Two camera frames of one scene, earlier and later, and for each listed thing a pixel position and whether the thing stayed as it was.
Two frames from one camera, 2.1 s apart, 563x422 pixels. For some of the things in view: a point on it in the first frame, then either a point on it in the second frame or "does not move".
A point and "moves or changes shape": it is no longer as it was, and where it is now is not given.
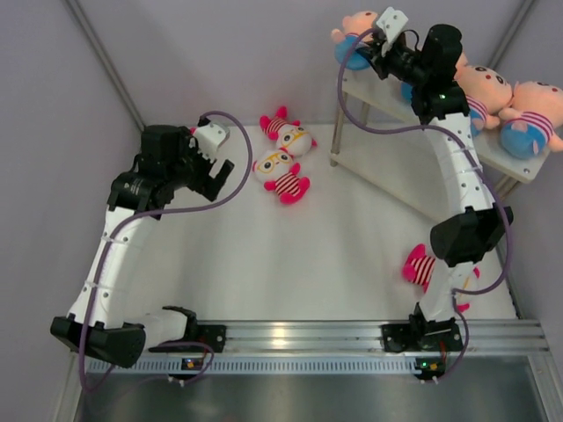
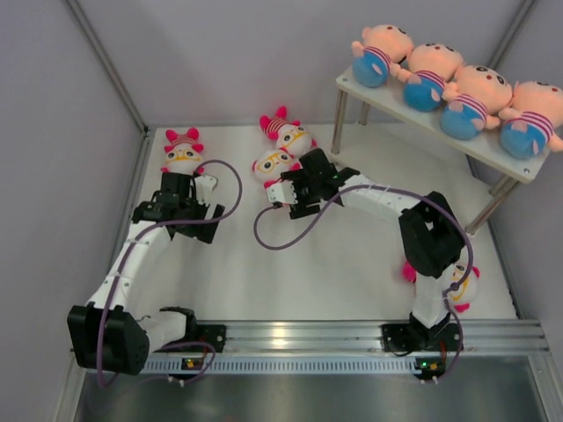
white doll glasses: x=279 y=172 does not move
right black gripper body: x=400 y=63 → x=305 y=188
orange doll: x=534 y=120 does not move
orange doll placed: x=487 y=93 does not move
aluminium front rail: x=340 y=336 does not move
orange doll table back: x=352 y=26 moves or changes shape
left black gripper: x=206 y=185 → x=205 y=231
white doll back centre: x=296 y=140 does not move
